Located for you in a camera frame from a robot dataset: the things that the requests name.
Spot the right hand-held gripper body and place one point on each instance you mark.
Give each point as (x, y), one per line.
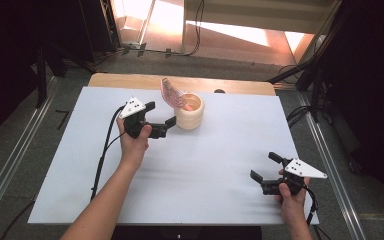
(305, 170)

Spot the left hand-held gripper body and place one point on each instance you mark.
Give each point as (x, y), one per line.
(132, 107)

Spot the beige ribbed cup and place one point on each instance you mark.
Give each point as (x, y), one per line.
(189, 120)

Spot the pink hairbrush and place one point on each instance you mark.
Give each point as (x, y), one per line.
(171, 93)

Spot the person's right hand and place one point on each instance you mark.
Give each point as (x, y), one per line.
(291, 206)

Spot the person's left hand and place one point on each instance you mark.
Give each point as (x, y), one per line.
(133, 150)

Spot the wooden table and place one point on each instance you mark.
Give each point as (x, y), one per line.
(130, 81)

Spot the white table board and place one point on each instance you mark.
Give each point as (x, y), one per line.
(196, 166)

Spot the black metal stand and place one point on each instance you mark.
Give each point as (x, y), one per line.
(41, 76)
(316, 96)

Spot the black metal rack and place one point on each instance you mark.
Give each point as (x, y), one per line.
(108, 23)

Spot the aluminium floor rail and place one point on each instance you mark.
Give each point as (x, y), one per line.
(17, 150)
(323, 151)

